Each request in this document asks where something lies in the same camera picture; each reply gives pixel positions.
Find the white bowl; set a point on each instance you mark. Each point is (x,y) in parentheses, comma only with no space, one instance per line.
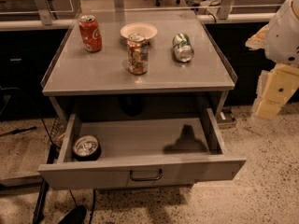
(138,31)

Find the black floor object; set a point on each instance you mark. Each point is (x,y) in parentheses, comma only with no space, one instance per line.
(76,216)

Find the green soda can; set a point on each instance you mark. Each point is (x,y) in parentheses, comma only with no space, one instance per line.
(182,48)

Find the black drawer handle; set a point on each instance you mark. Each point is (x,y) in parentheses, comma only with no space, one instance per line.
(145,176)

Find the grey cabinet table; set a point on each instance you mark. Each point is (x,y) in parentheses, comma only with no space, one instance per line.
(80,72)

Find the red cola can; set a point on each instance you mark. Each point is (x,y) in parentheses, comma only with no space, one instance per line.
(90,33)

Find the grey metal railing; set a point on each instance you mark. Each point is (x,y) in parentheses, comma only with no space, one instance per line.
(17,14)

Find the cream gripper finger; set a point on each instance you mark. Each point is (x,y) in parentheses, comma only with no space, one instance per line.
(259,90)
(265,109)

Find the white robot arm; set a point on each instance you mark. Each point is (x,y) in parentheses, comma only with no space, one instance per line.
(281,45)

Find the orange patterned can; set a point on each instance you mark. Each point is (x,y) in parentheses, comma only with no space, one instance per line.
(138,57)

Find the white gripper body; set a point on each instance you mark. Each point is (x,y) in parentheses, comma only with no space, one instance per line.
(282,39)

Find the grey open top drawer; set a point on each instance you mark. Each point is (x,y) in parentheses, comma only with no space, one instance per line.
(188,150)

